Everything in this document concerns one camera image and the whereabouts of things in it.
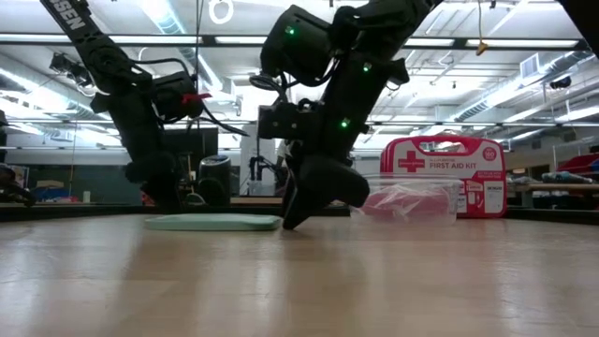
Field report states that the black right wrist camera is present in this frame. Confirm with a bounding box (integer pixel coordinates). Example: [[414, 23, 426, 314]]
[[256, 99, 325, 141]]

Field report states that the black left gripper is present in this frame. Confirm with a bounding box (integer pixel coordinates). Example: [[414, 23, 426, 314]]
[[91, 88, 186, 214]]

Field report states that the black aluminium table frame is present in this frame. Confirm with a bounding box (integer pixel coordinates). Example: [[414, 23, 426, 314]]
[[0, 201, 599, 227]]

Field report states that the black ceiling speaker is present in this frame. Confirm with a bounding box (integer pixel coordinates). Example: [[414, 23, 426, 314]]
[[548, 75, 574, 91]]

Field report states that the yellow-handled mop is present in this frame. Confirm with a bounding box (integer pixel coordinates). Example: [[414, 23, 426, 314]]
[[183, 152, 208, 208]]

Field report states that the white ceiling air vent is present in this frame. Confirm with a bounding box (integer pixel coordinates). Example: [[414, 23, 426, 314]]
[[519, 52, 542, 81]]

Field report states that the red and blue bundle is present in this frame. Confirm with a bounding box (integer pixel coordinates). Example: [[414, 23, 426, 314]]
[[556, 153, 599, 177]]

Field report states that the cluttered side table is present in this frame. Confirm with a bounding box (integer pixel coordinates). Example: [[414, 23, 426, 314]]
[[507, 170, 599, 210]]

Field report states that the red elastic bandage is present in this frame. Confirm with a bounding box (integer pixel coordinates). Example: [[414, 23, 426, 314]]
[[366, 186, 451, 220]]

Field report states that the clear plastic food container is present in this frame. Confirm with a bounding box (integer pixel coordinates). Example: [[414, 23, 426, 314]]
[[357, 173, 465, 227]]

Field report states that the white hanging ring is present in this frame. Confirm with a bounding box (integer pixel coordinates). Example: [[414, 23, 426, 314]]
[[207, 0, 236, 26]]

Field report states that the red first aid kit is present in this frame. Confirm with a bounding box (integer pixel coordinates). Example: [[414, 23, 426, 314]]
[[379, 135, 508, 220]]

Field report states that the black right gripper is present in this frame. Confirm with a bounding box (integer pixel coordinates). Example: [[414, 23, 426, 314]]
[[281, 92, 371, 231]]

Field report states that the black ceiling-mounted device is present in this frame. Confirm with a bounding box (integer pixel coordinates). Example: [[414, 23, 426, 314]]
[[48, 51, 95, 89]]

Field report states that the blue storage bin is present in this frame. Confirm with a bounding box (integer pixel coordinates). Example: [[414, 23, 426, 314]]
[[32, 186, 72, 204]]

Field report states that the yellow hanging cord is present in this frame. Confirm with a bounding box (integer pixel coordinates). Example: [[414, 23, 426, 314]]
[[474, 0, 490, 58]]

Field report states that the black tower fan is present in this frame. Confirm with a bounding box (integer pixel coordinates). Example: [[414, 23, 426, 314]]
[[197, 154, 232, 208]]

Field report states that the teal plastic container lid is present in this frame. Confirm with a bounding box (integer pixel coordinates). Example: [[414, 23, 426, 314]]
[[143, 212, 284, 233]]

